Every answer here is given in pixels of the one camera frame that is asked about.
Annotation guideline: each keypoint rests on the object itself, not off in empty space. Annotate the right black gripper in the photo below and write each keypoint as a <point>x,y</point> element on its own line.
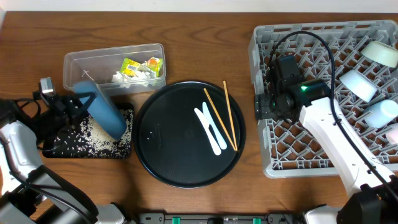
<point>262,109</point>

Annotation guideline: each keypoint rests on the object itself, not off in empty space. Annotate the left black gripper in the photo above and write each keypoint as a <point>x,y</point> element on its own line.
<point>66,107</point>

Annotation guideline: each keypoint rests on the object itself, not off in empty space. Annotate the dark blue plate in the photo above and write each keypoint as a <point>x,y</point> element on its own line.
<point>103,110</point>

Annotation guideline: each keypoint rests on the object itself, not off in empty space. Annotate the wooden chopstick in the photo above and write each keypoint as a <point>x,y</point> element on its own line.
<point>230,115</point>
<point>219,119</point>

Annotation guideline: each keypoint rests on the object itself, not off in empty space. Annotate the yellow green snack wrapper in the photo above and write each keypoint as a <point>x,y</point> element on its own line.
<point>152,65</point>

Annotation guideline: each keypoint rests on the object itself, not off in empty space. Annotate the white tissue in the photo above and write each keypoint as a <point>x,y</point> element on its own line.
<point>130,76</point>

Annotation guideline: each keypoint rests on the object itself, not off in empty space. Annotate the white plastic spoon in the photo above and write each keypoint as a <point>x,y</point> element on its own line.
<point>206,126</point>

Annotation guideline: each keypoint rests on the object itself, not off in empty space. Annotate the light blue rice bowl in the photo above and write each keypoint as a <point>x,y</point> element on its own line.
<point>358,84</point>

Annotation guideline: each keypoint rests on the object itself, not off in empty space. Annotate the small light blue cup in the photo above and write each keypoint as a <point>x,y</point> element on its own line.
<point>381,113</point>

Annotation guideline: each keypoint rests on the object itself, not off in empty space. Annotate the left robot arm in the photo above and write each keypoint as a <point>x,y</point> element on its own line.
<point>26,181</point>

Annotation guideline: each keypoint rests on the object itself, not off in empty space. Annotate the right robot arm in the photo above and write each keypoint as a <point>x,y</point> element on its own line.
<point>371,186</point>

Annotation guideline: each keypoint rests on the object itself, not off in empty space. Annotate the clear plastic waste bin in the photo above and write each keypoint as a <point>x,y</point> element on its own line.
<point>103,65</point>

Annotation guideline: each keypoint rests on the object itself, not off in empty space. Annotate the grey dishwasher rack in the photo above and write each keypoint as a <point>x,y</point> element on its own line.
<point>325,50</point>

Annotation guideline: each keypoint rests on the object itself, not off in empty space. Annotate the black rectangular tray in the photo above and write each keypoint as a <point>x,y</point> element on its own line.
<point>93,143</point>

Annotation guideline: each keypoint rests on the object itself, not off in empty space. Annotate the spilled rice grains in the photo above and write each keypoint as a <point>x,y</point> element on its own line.
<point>99,140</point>

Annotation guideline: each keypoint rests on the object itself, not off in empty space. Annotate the round black serving tray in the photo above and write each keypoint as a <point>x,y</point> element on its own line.
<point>171,143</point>

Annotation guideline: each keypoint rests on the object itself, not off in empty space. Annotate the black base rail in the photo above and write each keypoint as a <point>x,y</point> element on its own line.
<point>269,218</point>

